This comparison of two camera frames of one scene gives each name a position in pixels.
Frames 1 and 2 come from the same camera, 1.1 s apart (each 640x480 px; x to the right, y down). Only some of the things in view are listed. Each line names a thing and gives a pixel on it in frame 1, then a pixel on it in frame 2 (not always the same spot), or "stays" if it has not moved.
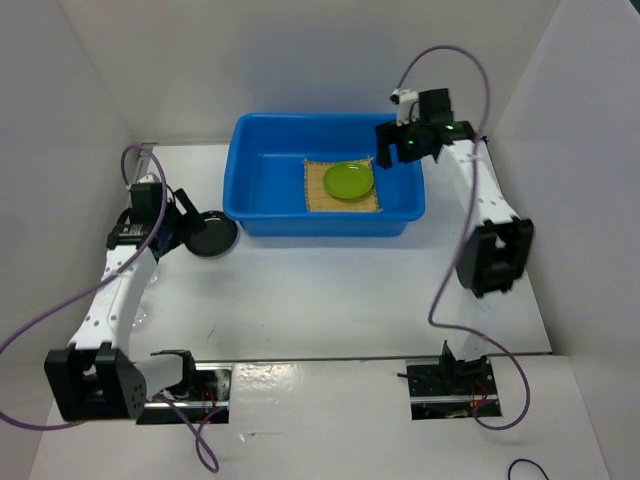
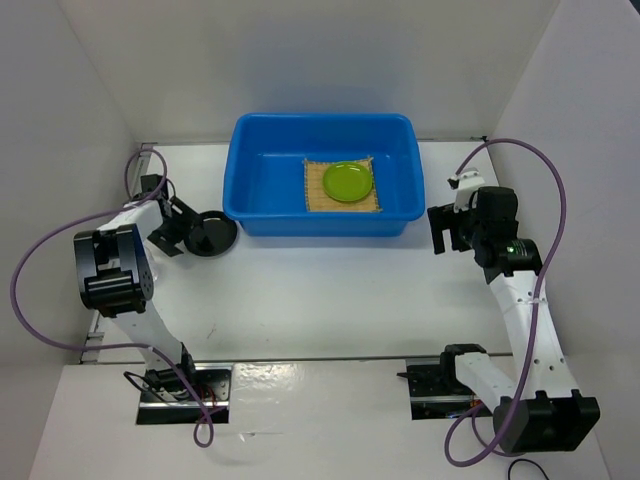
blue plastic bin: (264, 179) stays
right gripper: (387, 134) to (443, 217)
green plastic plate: (348, 180) stays
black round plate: (216, 238) stays
